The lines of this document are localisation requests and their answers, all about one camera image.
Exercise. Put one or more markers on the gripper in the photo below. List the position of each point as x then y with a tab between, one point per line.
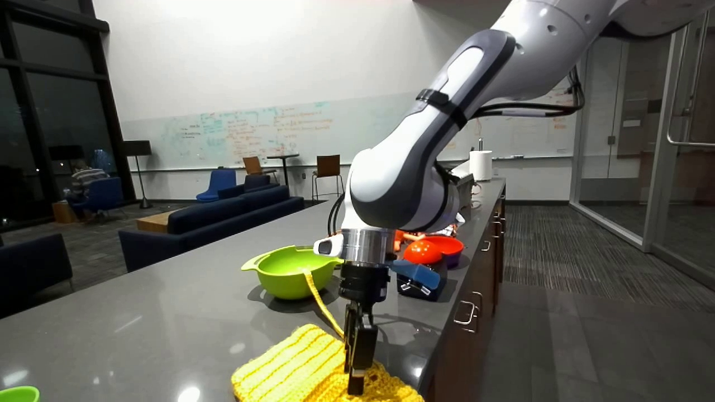
364	283

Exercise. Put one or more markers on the yellow knitted cloth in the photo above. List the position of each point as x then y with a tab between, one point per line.
296	368

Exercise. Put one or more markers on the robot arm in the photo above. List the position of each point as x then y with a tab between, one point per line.
402	173

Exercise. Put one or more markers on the orange toy carrot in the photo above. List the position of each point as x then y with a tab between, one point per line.
400	239

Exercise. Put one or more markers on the orange bowl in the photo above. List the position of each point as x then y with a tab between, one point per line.
427	250

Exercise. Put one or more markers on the purple bowl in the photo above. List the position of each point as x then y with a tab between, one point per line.
453	260

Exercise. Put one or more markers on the wooden chair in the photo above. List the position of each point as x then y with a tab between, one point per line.
328	167
254	166

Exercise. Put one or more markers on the dark blue sofa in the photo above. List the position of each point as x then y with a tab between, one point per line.
223	220

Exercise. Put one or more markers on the grey box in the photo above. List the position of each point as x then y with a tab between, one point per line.
462	187

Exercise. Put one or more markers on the black high table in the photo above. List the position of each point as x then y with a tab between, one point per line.
284	157

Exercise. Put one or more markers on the blue lounge chair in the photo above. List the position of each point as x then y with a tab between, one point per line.
218	184

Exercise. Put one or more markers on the paper towel roll on holder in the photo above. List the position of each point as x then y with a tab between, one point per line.
481	165

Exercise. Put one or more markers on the whiteboard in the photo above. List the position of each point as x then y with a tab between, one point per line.
251	134

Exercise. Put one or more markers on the wooden coffee table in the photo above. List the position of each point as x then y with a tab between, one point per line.
153	222

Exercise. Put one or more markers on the black lectern stand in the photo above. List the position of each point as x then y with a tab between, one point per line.
137	148

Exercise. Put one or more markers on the blue swivel armchair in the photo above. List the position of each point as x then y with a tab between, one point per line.
103	195

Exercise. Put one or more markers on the person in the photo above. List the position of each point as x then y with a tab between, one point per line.
84	180

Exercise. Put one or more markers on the wooden side box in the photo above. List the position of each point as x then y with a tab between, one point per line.
64	212

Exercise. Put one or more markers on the dark blue armchair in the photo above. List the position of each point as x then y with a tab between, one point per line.
31	268

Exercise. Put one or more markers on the small green bowl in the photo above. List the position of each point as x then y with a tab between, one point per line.
17	395

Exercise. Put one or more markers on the window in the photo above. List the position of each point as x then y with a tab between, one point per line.
56	100

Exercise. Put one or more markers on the glass door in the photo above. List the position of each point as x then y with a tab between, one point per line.
687	139

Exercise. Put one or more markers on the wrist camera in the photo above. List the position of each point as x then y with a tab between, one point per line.
416	274

